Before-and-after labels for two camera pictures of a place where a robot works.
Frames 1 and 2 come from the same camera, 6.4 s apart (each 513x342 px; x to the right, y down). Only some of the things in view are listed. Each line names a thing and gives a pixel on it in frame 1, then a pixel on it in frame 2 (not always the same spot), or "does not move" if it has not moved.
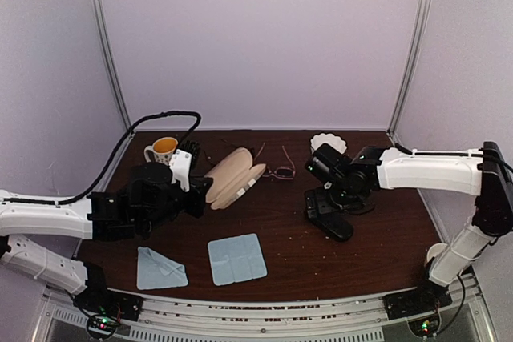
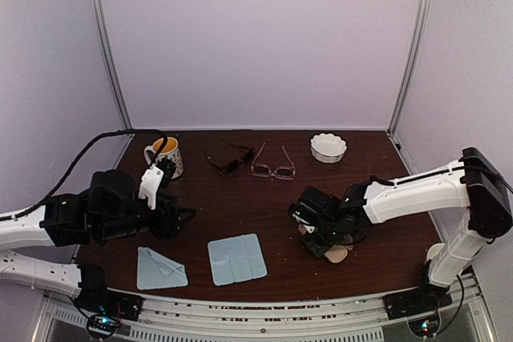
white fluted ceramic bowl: [330, 139] does not move
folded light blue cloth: [155, 270] does not move
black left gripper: [199, 191] → [169, 229]
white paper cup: [435, 249] does not move
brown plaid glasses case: [232, 177] → [314, 246]
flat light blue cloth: [236, 259] does not move
